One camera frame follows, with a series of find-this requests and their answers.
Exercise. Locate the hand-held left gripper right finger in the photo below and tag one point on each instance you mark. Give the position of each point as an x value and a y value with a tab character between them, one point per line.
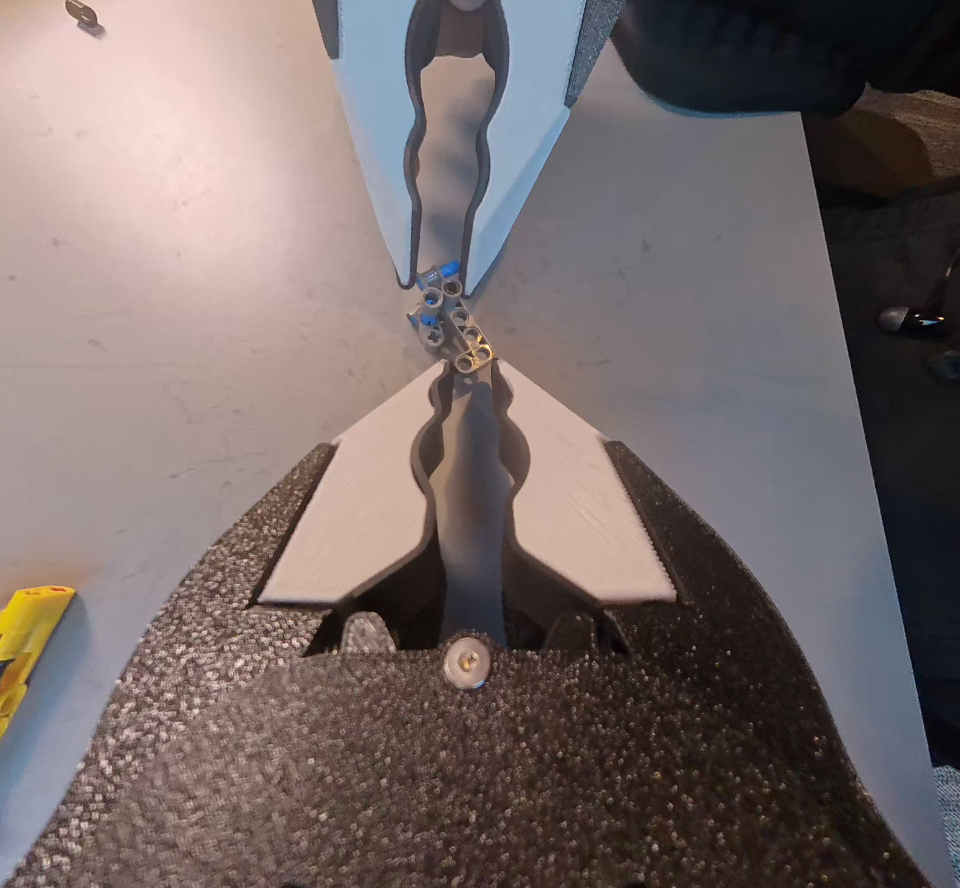
585	513

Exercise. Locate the yellow beam assembly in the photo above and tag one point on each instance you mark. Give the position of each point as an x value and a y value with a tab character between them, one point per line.
34	625

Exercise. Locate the small grey connector blue pins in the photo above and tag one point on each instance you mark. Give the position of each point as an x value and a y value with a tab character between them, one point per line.
433	337

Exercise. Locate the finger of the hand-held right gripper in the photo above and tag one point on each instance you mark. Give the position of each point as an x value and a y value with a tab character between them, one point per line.
540	78
375	78

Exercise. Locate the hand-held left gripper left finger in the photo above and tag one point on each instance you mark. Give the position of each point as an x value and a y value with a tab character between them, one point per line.
360	520

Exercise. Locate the small black connector piece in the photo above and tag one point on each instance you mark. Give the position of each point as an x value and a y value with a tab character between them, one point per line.
81	10

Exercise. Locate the person's right forearm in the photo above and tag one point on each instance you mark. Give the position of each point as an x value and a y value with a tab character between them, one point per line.
750	25

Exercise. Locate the grey angled beam assembly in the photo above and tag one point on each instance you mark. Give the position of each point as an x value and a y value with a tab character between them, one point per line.
472	337

